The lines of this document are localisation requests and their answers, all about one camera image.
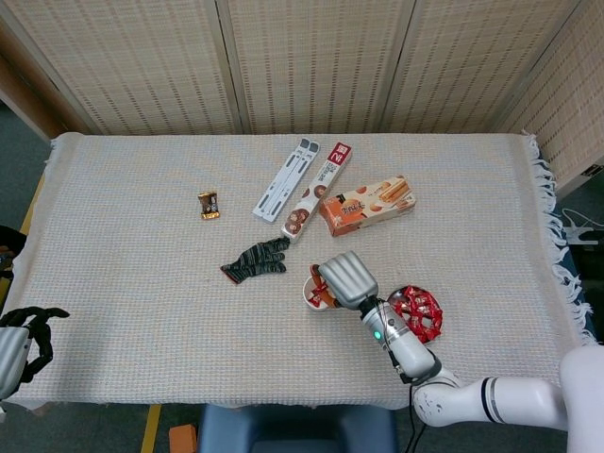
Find white paper cup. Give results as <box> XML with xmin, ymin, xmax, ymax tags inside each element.
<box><xmin>302</xmin><ymin>275</ymin><xmax>339</xmax><ymax>312</ymax></box>

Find bamboo folding screen panel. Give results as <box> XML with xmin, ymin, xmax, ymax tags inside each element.
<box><xmin>493</xmin><ymin>0</ymin><xmax>604</xmax><ymax>199</ymax></box>
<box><xmin>0</xmin><ymin>0</ymin><xmax>246</xmax><ymax>138</ymax></box>
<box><xmin>379</xmin><ymin>0</ymin><xmax>586</xmax><ymax>136</ymax></box>
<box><xmin>0</xmin><ymin>18</ymin><xmax>98</xmax><ymax>143</ymax></box>
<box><xmin>214</xmin><ymin>0</ymin><xmax>419</xmax><ymax>136</ymax></box>

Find person in dark clothes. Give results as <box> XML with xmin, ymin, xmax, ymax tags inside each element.
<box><xmin>0</xmin><ymin>225</ymin><xmax>25</xmax><ymax>279</ymax></box>

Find orange block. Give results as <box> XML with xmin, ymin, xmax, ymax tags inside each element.
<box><xmin>169</xmin><ymin>424</ymin><xmax>198</xmax><ymax>453</ymax></box>

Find brown gold snack packet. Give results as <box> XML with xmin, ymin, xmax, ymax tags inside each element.
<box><xmin>196</xmin><ymin>191</ymin><xmax>223</xmax><ymax>222</ymax></box>

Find blue padded seat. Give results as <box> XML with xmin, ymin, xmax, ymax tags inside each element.
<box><xmin>197</xmin><ymin>404</ymin><xmax>398</xmax><ymax>453</ymax></box>

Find long white cookie box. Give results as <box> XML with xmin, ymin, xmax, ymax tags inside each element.
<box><xmin>280</xmin><ymin>141</ymin><xmax>355</xmax><ymax>245</ymax></box>

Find metal bowl of red candies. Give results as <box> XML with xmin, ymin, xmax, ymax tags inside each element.
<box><xmin>386</xmin><ymin>284</ymin><xmax>445</xmax><ymax>347</ymax></box>

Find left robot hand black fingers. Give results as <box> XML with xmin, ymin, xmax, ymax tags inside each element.
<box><xmin>0</xmin><ymin>306</ymin><xmax>71</xmax><ymax>401</ymax></box>

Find white grey folding stand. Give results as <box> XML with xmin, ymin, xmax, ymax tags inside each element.
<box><xmin>251</xmin><ymin>137</ymin><xmax>321</xmax><ymax>225</ymax></box>

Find beige woven tablecloth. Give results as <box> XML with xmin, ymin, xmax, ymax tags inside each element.
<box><xmin>2</xmin><ymin>130</ymin><xmax>604</xmax><ymax>412</ymax></box>

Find black grey knit glove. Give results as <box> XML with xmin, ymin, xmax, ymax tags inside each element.
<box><xmin>219</xmin><ymin>238</ymin><xmax>292</xmax><ymax>286</ymax></box>

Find black floor cable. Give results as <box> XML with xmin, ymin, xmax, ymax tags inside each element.
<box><xmin>405</xmin><ymin>410</ymin><xmax>438</xmax><ymax>453</ymax></box>

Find white plastic bracket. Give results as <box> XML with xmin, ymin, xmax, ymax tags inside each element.
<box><xmin>561</xmin><ymin>207</ymin><xmax>604</xmax><ymax>246</ymax></box>

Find orange wafer roll box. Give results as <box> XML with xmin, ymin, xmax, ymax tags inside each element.
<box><xmin>318</xmin><ymin>174</ymin><xmax>418</xmax><ymax>238</ymax></box>

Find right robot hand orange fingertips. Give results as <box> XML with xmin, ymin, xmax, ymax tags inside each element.
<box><xmin>309</xmin><ymin>251</ymin><xmax>381</xmax><ymax>311</ymax></box>

